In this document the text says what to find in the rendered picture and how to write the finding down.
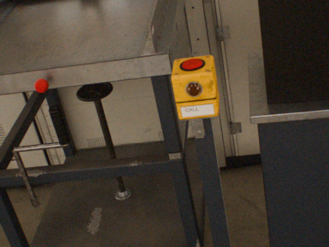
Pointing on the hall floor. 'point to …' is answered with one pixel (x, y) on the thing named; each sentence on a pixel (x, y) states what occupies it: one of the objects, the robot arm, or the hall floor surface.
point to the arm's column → (296, 181)
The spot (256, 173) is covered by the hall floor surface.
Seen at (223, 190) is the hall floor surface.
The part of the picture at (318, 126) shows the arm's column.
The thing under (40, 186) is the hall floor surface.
